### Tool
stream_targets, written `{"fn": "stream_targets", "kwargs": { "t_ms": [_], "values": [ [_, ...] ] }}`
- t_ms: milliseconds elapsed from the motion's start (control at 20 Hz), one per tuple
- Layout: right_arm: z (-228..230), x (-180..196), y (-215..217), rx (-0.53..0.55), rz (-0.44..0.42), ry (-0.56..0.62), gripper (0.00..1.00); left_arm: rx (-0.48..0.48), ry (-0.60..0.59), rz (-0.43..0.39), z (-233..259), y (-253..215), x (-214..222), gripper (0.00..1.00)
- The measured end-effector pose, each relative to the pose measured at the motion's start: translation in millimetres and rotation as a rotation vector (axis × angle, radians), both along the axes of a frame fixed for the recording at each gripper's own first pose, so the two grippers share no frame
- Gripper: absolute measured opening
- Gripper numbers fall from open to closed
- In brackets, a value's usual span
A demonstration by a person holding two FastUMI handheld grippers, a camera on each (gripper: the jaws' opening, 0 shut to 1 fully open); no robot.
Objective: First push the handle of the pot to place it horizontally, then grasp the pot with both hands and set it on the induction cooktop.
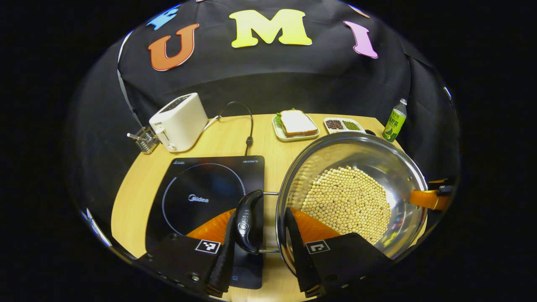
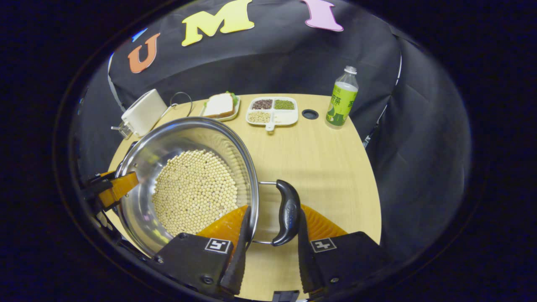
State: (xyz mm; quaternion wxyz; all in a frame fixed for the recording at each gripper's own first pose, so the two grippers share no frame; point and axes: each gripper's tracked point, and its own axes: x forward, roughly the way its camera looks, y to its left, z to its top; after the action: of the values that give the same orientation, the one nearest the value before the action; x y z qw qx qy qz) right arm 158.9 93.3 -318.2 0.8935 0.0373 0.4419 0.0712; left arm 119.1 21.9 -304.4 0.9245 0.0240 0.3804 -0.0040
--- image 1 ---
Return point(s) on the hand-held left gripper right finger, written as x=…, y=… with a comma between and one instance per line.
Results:
x=295, y=251

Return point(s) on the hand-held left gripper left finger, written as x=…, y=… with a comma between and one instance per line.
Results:
x=222, y=268

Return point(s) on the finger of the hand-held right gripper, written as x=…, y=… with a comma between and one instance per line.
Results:
x=426, y=199
x=442, y=182

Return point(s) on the stainless steel pot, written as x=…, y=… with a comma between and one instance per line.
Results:
x=356, y=151

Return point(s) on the black induction cooktop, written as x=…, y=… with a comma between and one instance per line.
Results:
x=201, y=180

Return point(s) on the pile of soybeans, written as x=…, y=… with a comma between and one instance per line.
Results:
x=348, y=197

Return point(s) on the green drink bottle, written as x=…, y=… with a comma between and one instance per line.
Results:
x=394, y=123

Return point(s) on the white divided bean tray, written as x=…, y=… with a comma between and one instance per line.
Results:
x=340, y=125

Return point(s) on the pale green rectangular plate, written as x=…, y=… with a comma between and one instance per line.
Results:
x=277, y=128

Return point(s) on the sandwich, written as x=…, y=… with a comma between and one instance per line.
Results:
x=297, y=122

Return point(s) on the white toaster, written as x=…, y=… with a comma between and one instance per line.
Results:
x=180, y=121

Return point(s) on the black backdrop cloth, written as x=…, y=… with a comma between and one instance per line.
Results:
x=268, y=71

